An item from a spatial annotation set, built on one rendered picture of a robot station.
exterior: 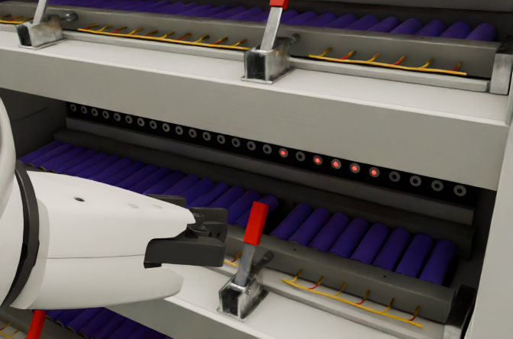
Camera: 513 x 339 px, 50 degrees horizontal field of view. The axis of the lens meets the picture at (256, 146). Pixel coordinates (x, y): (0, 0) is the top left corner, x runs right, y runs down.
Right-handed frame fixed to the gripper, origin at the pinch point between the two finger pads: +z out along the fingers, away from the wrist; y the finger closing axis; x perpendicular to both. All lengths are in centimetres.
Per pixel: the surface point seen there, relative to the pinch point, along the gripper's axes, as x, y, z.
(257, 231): -0.6, 0.5, 10.0
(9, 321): -22.2, -36.3, 18.7
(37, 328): -18.8, -26.2, 14.0
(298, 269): -3.5, 2.7, 14.8
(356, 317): -5.3, 9.2, 12.8
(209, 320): -8.6, -1.6, 8.9
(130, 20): 16.0, -18.7, 10.4
